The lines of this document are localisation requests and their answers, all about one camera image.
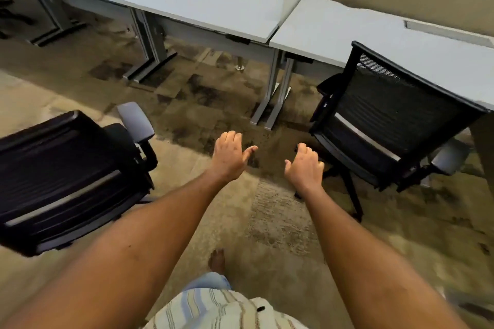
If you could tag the person's right hand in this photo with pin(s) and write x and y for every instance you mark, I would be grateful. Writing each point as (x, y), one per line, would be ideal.
(307, 174)

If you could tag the person's left hand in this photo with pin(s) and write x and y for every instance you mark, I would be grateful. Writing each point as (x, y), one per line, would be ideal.
(227, 161)

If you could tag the person's left thumb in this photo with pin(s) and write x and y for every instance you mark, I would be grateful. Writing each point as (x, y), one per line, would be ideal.
(250, 151)

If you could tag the person's right thumb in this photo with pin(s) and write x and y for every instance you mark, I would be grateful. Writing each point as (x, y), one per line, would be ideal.
(288, 168)

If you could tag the person's right forearm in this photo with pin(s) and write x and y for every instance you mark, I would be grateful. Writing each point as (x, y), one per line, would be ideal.
(362, 263)

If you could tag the person's left forearm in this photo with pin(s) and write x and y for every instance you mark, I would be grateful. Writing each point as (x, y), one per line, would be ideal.
(127, 247)

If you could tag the black mesh back office chair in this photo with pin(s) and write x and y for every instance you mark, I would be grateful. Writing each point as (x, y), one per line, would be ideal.
(389, 116)

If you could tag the person's bare foot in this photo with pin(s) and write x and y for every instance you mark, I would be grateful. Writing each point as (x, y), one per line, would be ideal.
(217, 261)

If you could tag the blue denim shorts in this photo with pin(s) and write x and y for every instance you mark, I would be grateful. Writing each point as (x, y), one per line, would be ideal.
(208, 281)

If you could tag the striped cream shirt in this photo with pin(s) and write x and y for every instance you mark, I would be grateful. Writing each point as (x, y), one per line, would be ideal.
(220, 311)

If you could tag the black office chair grey armrest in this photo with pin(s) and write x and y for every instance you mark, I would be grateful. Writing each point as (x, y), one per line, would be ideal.
(61, 182)

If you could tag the dark chair base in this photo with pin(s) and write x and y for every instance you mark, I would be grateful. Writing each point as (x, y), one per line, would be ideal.
(13, 16)

